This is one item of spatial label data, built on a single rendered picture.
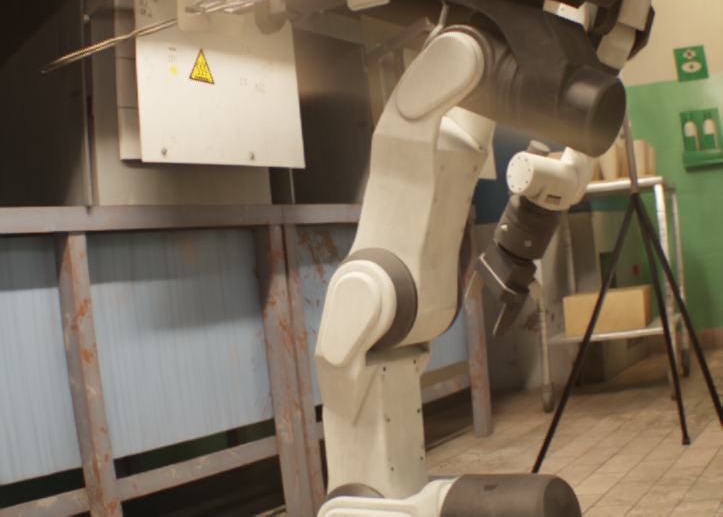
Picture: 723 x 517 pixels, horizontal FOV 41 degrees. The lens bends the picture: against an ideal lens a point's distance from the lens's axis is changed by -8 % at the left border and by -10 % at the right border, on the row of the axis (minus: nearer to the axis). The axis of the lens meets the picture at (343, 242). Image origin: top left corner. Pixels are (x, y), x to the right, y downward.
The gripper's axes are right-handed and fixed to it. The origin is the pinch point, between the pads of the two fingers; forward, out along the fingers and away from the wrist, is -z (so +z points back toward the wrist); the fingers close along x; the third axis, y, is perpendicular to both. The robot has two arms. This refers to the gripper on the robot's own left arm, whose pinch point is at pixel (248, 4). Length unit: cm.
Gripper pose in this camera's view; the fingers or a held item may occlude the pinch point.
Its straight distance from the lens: 176.4
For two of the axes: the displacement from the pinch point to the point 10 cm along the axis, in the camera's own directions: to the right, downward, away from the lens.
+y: -5.5, 0.3, -8.3
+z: 8.3, -0.9, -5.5
